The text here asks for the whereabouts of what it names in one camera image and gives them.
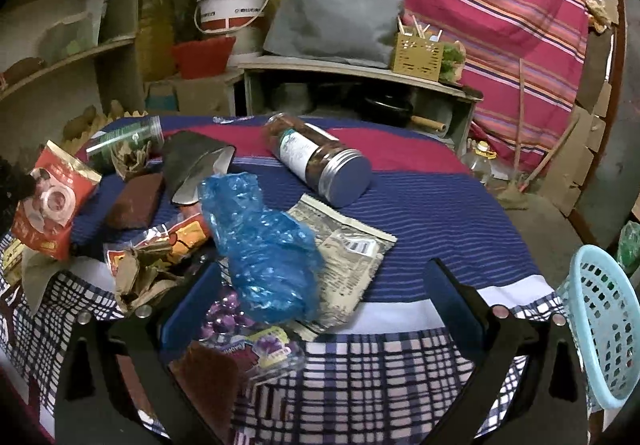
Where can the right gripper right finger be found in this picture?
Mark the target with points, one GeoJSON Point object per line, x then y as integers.
{"type": "Point", "coordinates": [549, 403]}

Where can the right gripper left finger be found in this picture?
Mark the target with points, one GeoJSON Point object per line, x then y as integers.
{"type": "Point", "coordinates": [93, 404]}

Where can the blue plastic bag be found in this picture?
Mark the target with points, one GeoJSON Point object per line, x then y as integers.
{"type": "Point", "coordinates": [273, 259]}

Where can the dark red scouring pad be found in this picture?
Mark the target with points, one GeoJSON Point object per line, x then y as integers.
{"type": "Point", "coordinates": [211, 380]}

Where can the light blue plastic basket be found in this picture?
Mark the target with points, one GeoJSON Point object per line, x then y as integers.
{"type": "Point", "coordinates": [602, 310]}

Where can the striped plaid tablecloth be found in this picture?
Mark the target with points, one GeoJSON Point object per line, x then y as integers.
{"type": "Point", "coordinates": [390, 374]}

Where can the purple candy blister pack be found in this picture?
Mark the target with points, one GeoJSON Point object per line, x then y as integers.
{"type": "Point", "coordinates": [261, 352]}

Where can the orange yellow candy wrapper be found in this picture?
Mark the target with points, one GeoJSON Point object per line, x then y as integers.
{"type": "Point", "coordinates": [173, 240]}

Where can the red snack packet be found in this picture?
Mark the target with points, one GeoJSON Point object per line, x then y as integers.
{"type": "Point", "coordinates": [44, 220]}

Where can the brown scouring pad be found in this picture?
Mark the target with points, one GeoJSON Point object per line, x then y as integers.
{"type": "Point", "coordinates": [137, 204]}

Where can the beige printed snack wrapper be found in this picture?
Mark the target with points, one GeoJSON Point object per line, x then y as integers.
{"type": "Point", "coordinates": [352, 253]}

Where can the clear oil bottle yellow cap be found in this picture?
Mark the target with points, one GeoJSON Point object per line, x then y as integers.
{"type": "Point", "coordinates": [478, 160]}

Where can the green label clear jar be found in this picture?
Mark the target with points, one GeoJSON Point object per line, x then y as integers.
{"type": "Point", "coordinates": [125, 143]}

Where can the dark grey foil pouch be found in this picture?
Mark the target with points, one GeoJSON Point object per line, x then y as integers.
{"type": "Point", "coordinates": [188, 159]}

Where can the yellow egg carton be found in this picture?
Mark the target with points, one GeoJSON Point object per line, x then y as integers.
{"type": "Point", "coordinates": [79, 130]}

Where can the brown spice jar silver lid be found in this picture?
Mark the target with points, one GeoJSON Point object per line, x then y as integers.
{"type": "Point", "coordinates": [337, 173]}

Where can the grey low shelf unit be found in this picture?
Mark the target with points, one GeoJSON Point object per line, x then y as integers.
{"type": "Point", "coordinates": [323, 89]}

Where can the red plastic basket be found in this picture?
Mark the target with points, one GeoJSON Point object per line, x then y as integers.
{"type": "Point", "coordinates": [202, 59]}

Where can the yellow utensil holder box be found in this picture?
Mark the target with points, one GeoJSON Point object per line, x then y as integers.
{"type": "Point", "coordinates": [417, 57]}

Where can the large amber oil jug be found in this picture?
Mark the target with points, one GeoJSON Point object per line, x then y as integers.
{"type": "Point", "coordinates": [155, 38]}

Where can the white plastic bucket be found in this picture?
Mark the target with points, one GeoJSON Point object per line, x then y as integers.
{"type": "Point", "coordinates": [226, 16]}

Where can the grey cloth bag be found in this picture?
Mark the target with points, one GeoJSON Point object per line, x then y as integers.
{"type": "Point", "coordinates": [358, 32]}

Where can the wooden handled broom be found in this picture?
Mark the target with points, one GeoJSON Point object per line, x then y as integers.
{"type": "Point", "coordinates": [511, 198]}

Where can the black pan wooden handle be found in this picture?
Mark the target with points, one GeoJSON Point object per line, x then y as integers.
{"type": "Point", "coordinates": [398, 113]}

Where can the wooden wall shelf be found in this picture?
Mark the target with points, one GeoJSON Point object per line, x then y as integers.
{"type": "Point", "coordinates": [60, 59]}

